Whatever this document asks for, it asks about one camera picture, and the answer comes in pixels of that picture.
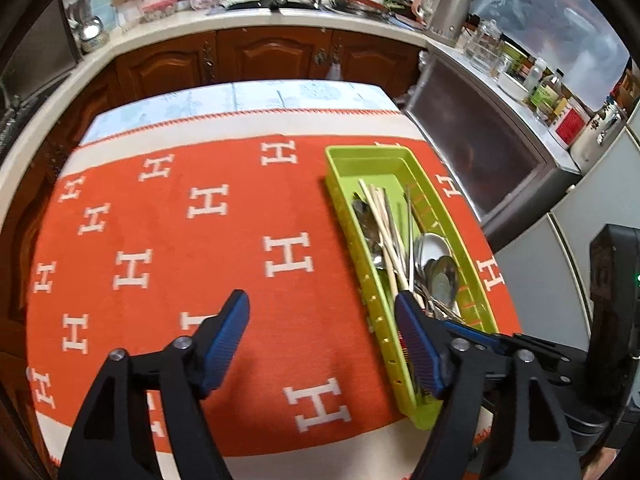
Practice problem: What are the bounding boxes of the small silver kettle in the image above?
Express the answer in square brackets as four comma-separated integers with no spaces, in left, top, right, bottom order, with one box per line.
[80,15,106,41]

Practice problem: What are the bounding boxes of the green plastic utensil tray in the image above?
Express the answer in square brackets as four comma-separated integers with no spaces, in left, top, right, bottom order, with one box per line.
[325,145,500,431]

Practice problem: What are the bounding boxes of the metal chopstick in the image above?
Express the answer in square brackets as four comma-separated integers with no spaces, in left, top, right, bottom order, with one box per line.
[404,186,412,291]
[409,186,417,291]

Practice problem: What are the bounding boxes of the glass jar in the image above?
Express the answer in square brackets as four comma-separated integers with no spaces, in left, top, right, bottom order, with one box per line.
[472,20,503,68]

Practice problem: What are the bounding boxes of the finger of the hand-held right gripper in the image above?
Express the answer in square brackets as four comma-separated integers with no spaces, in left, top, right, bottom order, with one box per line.
[441,320,502,352]
[499,332,590,378]

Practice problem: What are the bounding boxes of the white bowl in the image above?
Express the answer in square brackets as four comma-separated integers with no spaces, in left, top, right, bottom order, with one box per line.
[497,72,531,101]

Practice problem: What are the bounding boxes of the stainless steel stove shield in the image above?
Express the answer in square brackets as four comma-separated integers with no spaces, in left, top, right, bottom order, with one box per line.
[0,0,83,106]

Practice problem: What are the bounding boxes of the clear plastic wall sheet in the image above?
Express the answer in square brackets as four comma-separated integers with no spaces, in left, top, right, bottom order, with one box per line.
[470,0,631,111]

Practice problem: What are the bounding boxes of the red pan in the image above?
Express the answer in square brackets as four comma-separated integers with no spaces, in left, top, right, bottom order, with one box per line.
[332,0,391,16]

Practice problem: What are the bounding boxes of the red box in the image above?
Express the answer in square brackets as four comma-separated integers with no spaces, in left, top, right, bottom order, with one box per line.
[550,105,593,151]

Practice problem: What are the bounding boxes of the large long-handled metal spoon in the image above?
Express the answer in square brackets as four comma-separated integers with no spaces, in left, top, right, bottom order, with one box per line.
[351,199,386,268]

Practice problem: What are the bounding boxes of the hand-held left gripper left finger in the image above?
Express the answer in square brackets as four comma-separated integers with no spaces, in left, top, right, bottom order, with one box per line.
[57,289,251,480]

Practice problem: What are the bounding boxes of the grey refrigerator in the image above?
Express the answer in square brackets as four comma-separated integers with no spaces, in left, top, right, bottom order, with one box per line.
[482,125,640,351]

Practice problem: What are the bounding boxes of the stainless steel electric kettle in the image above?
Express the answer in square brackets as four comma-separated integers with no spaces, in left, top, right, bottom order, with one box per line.
[422,0,473,48]

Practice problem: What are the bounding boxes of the curved metal spoon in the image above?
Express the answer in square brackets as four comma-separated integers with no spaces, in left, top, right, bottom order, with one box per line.
[429,256,466,321]

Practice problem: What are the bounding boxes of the orange patterned tablecloth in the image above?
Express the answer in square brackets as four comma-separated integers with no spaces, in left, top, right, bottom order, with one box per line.
[25,110,523,461]

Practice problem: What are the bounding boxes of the black frying pan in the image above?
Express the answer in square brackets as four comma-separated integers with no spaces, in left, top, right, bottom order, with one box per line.
[225,0,321,13]

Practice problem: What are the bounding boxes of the brown wooden kitchen cabinets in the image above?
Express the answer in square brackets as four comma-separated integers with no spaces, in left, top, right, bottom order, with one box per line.
[0,27,430,241]

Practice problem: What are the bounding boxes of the red-lidded food container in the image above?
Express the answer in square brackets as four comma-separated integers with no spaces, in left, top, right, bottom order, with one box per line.
[140,0,191,16]

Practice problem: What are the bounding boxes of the green-labelled oil bottle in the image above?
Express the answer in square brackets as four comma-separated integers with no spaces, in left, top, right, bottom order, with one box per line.
[530,72,563,121]

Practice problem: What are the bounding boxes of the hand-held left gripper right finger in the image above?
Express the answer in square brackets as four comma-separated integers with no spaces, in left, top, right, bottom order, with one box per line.
[394,291,583,480]

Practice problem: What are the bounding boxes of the light blue floral table cover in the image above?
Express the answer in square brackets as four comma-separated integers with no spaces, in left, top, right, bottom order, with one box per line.
[80,80,401,146]

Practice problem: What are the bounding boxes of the pile of wooden chopsticks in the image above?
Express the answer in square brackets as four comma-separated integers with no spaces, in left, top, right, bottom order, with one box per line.
[357,179,416,306]

